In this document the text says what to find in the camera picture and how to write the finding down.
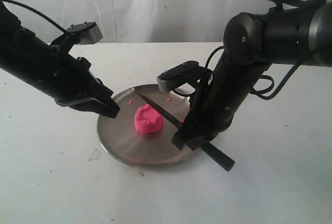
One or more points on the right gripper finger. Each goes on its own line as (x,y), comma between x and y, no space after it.
(197,141)
(185,134)

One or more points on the black knife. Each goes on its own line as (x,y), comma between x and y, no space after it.
(213,152)

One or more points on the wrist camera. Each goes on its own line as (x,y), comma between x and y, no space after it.
(86,33)
(189,72)

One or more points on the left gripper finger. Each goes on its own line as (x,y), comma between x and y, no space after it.
(109,108)

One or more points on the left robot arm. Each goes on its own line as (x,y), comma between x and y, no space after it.
(17,43)

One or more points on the pink clay lump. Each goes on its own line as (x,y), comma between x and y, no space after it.
(147,120)

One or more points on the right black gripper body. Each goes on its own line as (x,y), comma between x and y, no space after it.
(231,83)

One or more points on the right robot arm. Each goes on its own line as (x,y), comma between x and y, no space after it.
(260,53)

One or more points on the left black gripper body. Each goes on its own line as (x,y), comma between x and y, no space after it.
(65,78)

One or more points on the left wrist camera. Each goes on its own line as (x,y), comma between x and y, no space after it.
(86,33)

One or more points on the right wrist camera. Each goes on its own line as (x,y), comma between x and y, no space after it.
(189,72)

